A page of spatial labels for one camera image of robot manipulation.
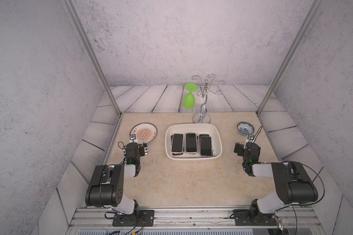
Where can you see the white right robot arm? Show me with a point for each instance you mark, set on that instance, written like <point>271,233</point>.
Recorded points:
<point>292,183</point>

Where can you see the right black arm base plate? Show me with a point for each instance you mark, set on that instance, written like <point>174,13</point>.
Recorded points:
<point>247,218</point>

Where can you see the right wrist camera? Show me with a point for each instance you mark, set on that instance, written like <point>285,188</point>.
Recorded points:
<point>250,137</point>

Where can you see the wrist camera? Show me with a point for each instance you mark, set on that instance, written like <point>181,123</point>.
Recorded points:
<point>250,137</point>
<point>132,137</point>

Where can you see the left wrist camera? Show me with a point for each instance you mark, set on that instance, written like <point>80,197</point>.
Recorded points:
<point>132,137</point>

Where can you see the left aluminium frame post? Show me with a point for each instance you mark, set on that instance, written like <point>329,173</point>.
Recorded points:
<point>72,13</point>

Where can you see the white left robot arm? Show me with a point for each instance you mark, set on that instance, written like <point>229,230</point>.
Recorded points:
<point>106,187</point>

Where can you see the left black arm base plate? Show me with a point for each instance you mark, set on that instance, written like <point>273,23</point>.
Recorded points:
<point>141,218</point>

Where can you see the aluminium rail front frame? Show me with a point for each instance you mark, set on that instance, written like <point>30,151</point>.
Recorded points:
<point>196,221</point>

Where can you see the right aluminium frame post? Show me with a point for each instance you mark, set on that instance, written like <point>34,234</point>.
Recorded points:
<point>301,33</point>

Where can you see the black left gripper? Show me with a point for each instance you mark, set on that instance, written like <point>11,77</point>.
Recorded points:
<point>142,150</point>

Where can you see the silver wire glass rack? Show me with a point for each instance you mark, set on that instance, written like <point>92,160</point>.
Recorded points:
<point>203,116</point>

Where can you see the orange patterned round plate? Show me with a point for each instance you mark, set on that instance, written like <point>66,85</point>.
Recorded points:
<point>145,132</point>

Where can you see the phone with purple clear case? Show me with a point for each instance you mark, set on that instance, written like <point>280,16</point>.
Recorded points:
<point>206,147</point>

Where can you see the aluminium frame post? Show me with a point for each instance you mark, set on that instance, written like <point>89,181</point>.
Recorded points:
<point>301,33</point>
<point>72,13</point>

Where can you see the blue white ceramic bowl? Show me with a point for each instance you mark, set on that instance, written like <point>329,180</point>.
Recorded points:
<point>245,128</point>

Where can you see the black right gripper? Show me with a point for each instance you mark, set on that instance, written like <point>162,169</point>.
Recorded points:
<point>241,148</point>

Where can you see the white plastic storage box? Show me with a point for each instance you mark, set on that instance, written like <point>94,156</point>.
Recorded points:
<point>197,129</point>

